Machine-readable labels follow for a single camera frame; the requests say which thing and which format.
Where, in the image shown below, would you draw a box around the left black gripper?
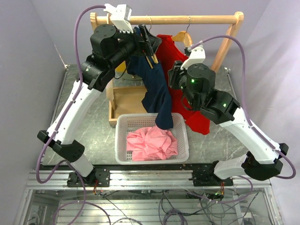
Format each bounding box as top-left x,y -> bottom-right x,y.
110,24 -> 163,69

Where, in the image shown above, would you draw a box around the wooden hanger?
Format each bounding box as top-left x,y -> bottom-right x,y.
171,16 -> 193,48
106,13 -> 110,24
146,15 -> 158,69

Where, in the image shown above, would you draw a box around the red t shirt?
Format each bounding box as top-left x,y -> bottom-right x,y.
155,34 -> 210,135

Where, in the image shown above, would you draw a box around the navy blue t shirt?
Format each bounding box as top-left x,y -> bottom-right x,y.
126,26 -> 174,130

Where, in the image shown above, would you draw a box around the pink t shirt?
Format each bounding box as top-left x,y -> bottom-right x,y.
126,126 -> 179,161

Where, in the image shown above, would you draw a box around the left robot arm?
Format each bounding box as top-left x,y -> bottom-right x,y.
37,24 -> 162,186

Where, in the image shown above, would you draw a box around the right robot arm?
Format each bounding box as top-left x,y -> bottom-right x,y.
168,60 -> 288,186

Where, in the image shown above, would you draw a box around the wooden clothes rack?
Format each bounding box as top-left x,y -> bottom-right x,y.
90,11 -> 244,126

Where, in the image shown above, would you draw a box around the white plastic basket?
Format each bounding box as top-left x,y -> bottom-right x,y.
115,113 -> 189,165

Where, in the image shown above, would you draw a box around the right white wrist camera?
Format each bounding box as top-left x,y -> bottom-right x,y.
180,45 -> 206,70

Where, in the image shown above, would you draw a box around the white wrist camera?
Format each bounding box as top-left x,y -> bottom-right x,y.
180,45 -> 206,70
104,3 -> 133,33

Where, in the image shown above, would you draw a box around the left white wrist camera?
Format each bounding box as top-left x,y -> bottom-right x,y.
104,3 -> 133,33

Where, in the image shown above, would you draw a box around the loose cables under table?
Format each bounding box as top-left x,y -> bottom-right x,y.
51,189 -> 258,225

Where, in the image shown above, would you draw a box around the aluminium mounting rail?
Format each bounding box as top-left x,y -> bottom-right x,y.
25,170 -> 272,190

